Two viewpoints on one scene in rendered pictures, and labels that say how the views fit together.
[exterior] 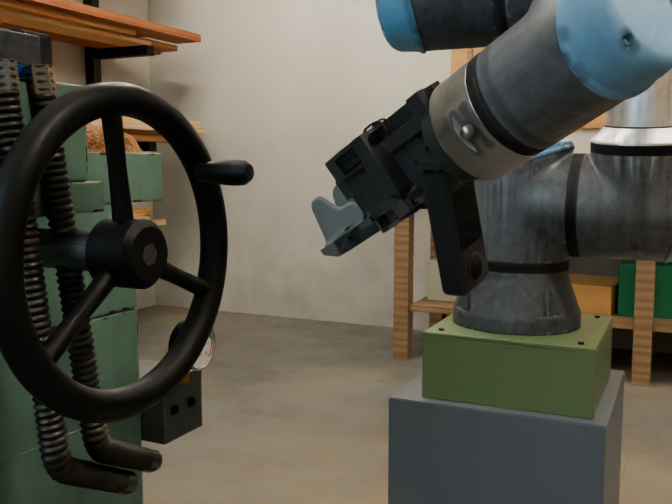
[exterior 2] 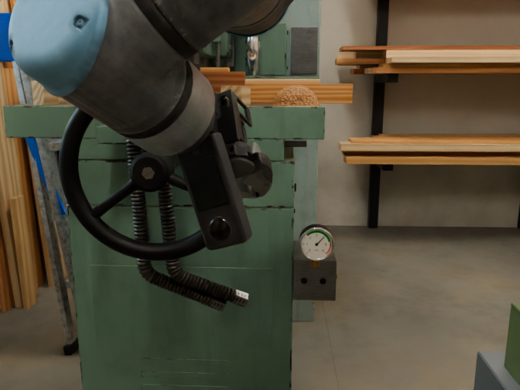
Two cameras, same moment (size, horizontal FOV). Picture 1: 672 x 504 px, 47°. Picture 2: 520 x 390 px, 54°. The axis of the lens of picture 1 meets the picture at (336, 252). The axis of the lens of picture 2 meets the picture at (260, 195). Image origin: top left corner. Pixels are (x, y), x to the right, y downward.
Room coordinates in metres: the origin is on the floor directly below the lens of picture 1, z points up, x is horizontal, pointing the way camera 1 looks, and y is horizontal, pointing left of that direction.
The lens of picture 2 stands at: (0.52, -0.59, 0.94)
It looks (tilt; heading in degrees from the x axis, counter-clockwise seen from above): 12 degrees down; 67
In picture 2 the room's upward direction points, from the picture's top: straight up
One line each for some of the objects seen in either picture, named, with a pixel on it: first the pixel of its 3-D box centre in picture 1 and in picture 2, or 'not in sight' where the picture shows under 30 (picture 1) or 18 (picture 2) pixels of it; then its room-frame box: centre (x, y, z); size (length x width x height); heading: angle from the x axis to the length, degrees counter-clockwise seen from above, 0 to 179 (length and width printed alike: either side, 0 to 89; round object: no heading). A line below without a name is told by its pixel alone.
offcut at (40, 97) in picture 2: not in sight; (45, 93); (0.52, 0.49, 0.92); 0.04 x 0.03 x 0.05; 126
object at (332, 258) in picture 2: (148, 398); (314, 269); (0.98, 0.25, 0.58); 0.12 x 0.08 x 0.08; 64
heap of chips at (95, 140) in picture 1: (85, 137); (295, 94); (0.97, 0.31, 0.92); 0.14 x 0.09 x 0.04; 64
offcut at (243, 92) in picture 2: not in sight; (235, 95); (0.85, 0.32, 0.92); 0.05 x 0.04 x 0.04; 46
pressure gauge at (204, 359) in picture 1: (189, 351); (316, 246); (0.95, 0.18, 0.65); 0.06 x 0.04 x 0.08; 154
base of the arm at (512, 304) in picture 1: (516, 289); not in sight; (1.16, -0.28, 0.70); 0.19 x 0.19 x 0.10
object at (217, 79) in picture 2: not in sight; (189, 88); (0.78, 0.40, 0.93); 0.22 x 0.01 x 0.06; 154
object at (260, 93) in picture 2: not in sight; (225, 93); (0.87, 0.46, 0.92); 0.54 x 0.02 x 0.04; 154
